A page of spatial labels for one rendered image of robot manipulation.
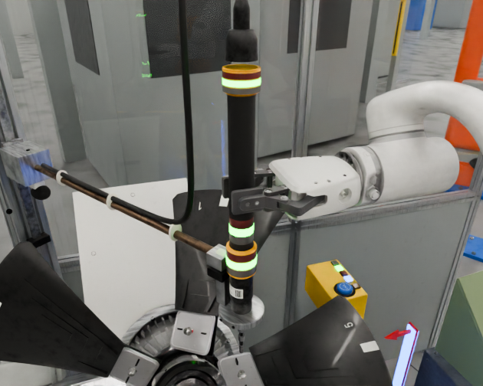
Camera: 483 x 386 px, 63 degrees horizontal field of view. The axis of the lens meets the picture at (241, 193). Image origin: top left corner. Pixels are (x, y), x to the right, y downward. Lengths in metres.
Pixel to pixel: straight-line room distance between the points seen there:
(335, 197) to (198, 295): 0.32
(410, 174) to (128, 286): 0.63
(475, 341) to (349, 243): 0.71
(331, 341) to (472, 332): 0.42
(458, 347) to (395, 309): 0.97
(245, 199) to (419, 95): 0.26
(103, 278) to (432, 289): 1.63
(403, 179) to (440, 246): 1.45
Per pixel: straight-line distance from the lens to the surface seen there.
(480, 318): 1.09
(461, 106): 0.54
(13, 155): 0.99
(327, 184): 0.50
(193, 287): 0.72
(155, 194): 0.95
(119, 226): 0.94
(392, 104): 0.59
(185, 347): 0.72
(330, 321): 0.81
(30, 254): 0.67
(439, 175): 0.61
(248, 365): 0.75
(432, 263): 2.05
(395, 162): 0.57
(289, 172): 0.52
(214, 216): 0.74
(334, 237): 1.61
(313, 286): 1.14
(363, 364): 0.79
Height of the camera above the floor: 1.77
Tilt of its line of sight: 27 degrees down
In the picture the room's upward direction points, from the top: straight up
